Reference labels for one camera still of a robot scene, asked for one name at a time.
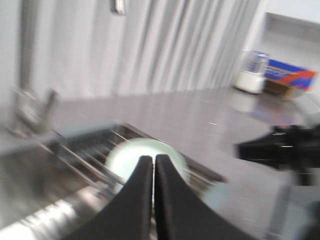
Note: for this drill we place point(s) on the stainless steel sink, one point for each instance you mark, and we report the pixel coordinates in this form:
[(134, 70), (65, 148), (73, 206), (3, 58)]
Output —
[(39, 201)]

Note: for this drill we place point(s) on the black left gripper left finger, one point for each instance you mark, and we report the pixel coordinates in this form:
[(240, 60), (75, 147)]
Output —
[(127, 216)]

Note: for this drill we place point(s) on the grey-green sink dish rack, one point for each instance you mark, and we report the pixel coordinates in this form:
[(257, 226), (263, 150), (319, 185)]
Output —
[(104, 154)]

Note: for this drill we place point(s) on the light green round plate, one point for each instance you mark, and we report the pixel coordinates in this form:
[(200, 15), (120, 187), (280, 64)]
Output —
[(147, 160)]

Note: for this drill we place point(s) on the wooden dish rack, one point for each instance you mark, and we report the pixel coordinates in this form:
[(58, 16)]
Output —
[(282, 90)]

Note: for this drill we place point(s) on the blue red poster box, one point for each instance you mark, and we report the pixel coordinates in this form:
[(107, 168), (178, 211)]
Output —
[(295, 76)]

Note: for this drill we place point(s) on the stainless steel faucet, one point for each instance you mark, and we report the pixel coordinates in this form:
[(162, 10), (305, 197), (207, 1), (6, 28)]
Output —
[(69, 49)]

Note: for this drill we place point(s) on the white pleated curtain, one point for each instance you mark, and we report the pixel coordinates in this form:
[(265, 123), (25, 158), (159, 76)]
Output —
[(181, 45)]

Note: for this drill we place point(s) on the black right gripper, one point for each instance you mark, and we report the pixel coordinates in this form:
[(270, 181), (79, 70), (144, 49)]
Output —
[(294, 146)]

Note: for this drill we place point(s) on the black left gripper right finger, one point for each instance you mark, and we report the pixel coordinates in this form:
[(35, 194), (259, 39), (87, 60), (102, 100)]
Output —
[(179, 212)]

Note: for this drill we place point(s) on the white blender appliance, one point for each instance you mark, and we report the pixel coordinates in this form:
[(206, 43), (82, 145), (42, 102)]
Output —
[(251, 75)]

